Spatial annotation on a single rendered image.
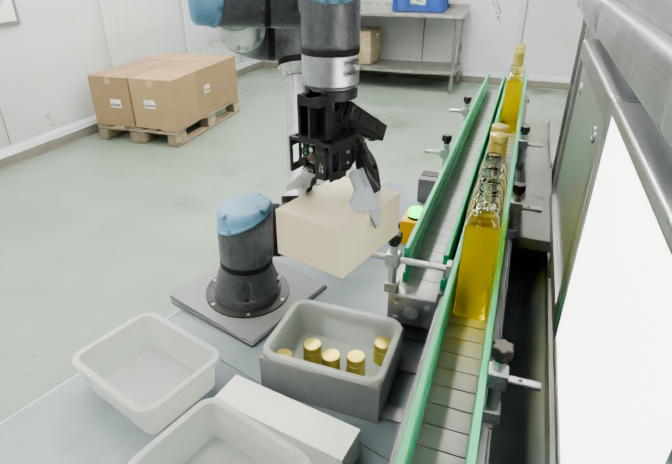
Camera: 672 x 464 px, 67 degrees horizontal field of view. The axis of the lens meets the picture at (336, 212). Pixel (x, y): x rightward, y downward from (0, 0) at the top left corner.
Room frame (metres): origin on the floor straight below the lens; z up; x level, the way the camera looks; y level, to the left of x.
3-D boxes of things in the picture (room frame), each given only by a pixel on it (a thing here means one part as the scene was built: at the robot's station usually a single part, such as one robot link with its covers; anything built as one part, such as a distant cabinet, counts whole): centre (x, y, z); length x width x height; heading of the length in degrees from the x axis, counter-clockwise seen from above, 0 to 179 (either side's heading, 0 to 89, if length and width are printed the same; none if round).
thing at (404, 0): (6.37, -0.99, 0.99); 0.60 x 0.41 x 0.22; 72
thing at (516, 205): (1.01, -0.43, 0.94); 0.07 x 0.04 x 0.13; 70
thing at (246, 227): (0.95, 0.19, 0.93); 0.13 x 0.12 x 0.14; 98
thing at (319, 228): (0.69, -0.01, 1.09); 0.16 x 0.12 x 0.07; 144
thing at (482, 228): (0.74, -0.25, 0.99); 0.06 x 0.06 x 0.21; 70
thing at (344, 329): (0.72, 0.00, 0.80); 0.22 x 0.17 x 0.09; 70
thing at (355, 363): (0.70, -0.04, 0.79); 0.04 x 0.04 x 0.04
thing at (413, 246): (1.64, -0.44, 0.93); 1.75 x 0.01 x 0.08; 160
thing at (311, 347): (0.73, 0.04, 0.79); 0.04 x 0.04 x 0.04
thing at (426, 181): (1.48, -0.31, 0.79); 0.08 x 0.08 x 0.08; 70
